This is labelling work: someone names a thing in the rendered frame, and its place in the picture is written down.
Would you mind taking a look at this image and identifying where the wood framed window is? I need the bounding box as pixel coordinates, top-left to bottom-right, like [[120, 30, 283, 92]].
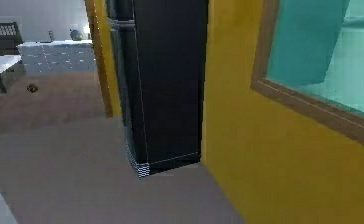
[[250, 0, 364, 150]]

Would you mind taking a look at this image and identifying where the tall black cabinet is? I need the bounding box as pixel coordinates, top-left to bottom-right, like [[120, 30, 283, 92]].
[[105, 0, 210, 179]]

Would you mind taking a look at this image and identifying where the grey kitchen counter cabinet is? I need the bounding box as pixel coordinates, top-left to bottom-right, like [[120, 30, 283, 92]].
[[17, 39, 98, 77]]

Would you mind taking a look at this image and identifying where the teal curtain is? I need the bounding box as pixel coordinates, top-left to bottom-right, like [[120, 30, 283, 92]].
[[266, 0, 352, 86]]

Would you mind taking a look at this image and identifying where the dark round kettle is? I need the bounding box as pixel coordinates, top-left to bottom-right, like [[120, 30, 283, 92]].
[[69, 29, 85, 42]]

